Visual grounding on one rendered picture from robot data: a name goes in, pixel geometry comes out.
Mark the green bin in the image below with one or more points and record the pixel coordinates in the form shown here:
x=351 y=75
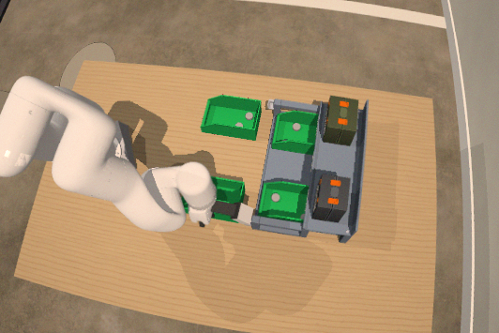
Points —
x=292 y=203
x=225 y=111
x=228 y=191
x=301 y=141

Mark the dark grey case with orange latches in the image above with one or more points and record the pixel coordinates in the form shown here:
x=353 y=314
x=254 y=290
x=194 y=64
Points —
x=333 y=194

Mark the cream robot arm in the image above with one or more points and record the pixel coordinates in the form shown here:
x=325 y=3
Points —
x=84 y=163

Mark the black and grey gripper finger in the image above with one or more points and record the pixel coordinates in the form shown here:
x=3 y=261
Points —
x=202 y=225

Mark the grey metal shelf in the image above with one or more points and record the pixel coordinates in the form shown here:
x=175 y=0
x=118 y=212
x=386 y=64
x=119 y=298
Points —
x=327 y=158

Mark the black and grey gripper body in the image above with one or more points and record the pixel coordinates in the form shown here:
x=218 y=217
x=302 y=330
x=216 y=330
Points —
x=200 y=215

